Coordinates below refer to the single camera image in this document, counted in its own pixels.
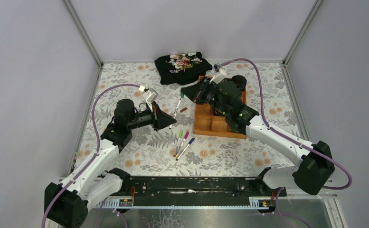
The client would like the white pen light green cap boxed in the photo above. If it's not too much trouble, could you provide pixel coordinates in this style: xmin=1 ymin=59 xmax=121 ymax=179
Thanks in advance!
xmin=173 ymin=130 xmax=183 ymax=157

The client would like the white pen magenta cap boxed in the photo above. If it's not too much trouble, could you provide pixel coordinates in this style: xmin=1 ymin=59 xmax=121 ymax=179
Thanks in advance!
xmin=175 ymin=131 xmax=189 ymax=157

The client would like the white pen blue cap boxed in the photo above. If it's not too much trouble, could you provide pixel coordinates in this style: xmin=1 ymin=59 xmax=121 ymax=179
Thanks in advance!
xmin=176 ymin=138 xmax=195 ymax=161

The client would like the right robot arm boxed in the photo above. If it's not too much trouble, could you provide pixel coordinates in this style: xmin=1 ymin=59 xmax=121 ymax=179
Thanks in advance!
xmin=180 ymin=77 xmax=335 ymax=195

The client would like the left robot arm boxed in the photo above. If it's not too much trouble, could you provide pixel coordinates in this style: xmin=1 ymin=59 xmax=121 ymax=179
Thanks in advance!
xmin=42 ymin=99 xmax=176 ymax=228

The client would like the orange wooden compartment tray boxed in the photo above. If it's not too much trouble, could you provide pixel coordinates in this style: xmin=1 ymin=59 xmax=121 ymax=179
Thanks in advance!
xmin=193 ymin=78 xmax=252 ymax=139

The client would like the black floral folded shirt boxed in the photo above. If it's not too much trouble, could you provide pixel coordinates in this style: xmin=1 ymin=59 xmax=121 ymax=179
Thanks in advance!
xmin=154 ymin=52 xmax=213 ymax=85

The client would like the floral patterned table mat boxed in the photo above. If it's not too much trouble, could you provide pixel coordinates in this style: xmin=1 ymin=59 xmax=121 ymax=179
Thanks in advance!
xmin=72 ymin=62 xmax=300 ymax=177

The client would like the rolled black belt top right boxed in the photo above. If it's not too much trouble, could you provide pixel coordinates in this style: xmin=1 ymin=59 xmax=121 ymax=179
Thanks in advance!
xmin=231 ymin=75 xmax=247 ymax=91

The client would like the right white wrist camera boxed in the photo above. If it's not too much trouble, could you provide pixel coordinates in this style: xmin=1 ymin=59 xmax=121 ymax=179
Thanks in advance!
xmin=211 ymin=64 xmax=227 ymax=84

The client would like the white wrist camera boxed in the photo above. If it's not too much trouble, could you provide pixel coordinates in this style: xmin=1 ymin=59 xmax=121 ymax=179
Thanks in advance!
xmin=139 ymin=85 xmax=159 ymax=112
xmin=211 ymin=64 xmax=227 ymax=84

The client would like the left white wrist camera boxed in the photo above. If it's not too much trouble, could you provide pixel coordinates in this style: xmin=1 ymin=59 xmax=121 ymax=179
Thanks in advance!
xmin=139 ymin=85 xmax=159 ymax=112

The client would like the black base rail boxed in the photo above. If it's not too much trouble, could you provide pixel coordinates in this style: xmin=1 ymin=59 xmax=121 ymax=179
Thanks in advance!
xmin=112 ymin=176 xmax=286 ymax=209

